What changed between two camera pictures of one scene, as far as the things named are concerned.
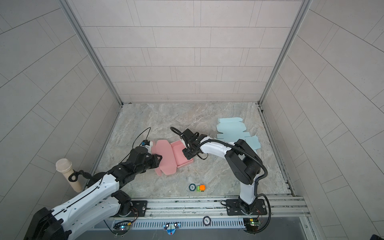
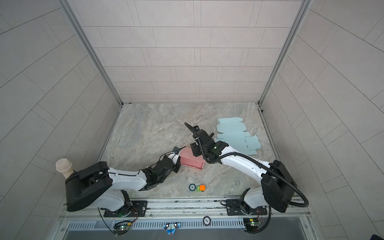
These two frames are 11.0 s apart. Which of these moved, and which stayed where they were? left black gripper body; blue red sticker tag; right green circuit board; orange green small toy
Moved: left black gripper body
Stayed: blue red sticker tag; right green circuit board; orange green small toy
